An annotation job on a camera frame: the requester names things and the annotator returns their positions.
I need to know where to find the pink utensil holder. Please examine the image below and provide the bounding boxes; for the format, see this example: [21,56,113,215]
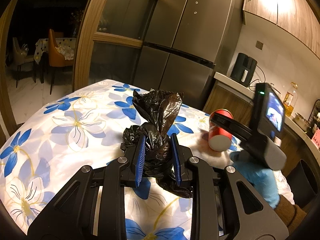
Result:
[311,129,320,150]

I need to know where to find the dark steel refrigerator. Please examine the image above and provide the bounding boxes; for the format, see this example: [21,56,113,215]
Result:
[133,0,244,109]

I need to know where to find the cooking oil bottle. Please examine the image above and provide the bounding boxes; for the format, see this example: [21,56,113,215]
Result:
[283,82,298,118]

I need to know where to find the brown sleeve forearm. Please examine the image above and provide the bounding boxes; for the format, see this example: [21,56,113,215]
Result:
[274,195,306,234]

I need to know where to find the black air fryer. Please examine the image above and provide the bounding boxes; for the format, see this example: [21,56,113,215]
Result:
[230,53,257,87]

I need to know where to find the wooden upper cabinet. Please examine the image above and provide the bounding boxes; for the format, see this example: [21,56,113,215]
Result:
[243,0,319,57]

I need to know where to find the blue floral tablecloth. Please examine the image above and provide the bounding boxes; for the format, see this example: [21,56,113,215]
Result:
[0,79,296,240]

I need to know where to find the wooden lower cabinets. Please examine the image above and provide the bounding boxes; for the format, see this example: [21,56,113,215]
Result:
[202,81,309,176]

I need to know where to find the black dish rack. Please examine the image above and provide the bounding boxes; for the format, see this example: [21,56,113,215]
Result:
[307,106,319,139]

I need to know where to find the right hand blue glove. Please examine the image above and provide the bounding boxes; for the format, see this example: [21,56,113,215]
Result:
[229,151,280,209]

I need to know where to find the orange chair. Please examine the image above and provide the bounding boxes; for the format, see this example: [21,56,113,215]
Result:
[48,29,74,94]

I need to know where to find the wooden glass sliding door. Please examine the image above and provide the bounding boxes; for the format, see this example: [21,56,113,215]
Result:
[73,0,158,90]

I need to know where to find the stainless steel bowl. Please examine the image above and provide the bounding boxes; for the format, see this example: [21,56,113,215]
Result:
[293,113,310,132]

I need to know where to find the black trash bin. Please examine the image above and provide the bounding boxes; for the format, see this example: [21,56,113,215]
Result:
[286,159,318,208]

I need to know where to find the wall power outlet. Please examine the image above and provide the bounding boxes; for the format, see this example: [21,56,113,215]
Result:
[255,41,264,50]

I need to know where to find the black plastic bag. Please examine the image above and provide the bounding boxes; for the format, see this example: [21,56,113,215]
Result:
[120,90,193,198]

